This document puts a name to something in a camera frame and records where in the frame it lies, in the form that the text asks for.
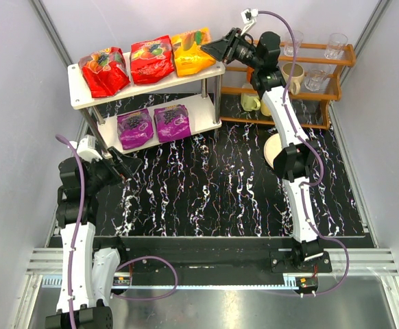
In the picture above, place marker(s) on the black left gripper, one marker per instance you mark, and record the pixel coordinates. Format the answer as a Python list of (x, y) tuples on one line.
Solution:
[(114, 166)]

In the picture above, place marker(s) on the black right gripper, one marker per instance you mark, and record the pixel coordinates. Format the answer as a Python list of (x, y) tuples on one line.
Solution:
[(232, 44)]

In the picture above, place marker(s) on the yellow mango candy bag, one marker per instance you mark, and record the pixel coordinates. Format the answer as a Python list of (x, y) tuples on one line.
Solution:
[(188, 57)]

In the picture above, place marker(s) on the purple candy bag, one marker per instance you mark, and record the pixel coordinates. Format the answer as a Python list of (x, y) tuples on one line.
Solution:
[(172, 123), (134, 129)]

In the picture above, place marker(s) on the small red candy bag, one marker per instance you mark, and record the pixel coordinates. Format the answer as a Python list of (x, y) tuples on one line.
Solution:
[(151, 60)]

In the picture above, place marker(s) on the large red candy bag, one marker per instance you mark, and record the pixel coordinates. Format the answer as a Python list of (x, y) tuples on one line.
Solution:
[(105, 72)]

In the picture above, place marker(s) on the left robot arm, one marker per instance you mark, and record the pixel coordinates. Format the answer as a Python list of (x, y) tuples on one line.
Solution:
[(88, 267)]

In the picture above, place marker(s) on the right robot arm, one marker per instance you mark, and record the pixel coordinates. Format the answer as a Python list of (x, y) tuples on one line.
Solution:
[(292, 164)]

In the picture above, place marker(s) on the white two-tier shelf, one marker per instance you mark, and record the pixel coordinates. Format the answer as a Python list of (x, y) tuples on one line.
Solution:
[(203, 108)]

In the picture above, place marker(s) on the clear glass middle shelf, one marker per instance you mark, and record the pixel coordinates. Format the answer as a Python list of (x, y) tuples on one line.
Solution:
[(315, 77)]

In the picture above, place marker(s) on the orange mug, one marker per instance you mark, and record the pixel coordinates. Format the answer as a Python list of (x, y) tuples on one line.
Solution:
[(249, 74)]

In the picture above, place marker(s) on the green mug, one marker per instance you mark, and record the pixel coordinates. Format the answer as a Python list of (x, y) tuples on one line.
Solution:
[(250, 102)]

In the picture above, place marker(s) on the clear glass top left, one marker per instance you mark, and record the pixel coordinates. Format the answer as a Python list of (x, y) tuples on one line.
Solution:
[(292, 42)]

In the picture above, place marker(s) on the clear glass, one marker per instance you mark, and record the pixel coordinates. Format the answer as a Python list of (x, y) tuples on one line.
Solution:
[(335, 45), (292, 42)]

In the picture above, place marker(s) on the wooden cup rack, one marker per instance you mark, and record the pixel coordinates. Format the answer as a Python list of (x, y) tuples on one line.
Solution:
[(311, 107)]

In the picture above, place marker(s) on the yellow mug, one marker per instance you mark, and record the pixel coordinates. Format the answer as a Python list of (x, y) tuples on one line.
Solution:
[(265, 110)]

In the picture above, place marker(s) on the beige ceramic mug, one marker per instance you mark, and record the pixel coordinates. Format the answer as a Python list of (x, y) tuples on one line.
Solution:
[(296, 73)]

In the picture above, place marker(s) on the pink beige plate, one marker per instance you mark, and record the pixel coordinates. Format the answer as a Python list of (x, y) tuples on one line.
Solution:
[(272, 148)]

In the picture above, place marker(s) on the clear glass top right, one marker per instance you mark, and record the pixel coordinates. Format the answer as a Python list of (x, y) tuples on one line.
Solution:
[(335, 45)]

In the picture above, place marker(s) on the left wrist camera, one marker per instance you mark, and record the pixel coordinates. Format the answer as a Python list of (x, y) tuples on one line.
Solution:
[(86, 149)]

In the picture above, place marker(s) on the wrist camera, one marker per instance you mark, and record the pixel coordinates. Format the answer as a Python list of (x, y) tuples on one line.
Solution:
[(86, 149), (249, 17)]

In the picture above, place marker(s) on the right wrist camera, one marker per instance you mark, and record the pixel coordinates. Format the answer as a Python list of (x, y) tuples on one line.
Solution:
[(249, 17)]

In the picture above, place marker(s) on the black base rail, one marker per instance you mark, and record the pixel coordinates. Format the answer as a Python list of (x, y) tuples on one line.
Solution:
[(277, 254)]

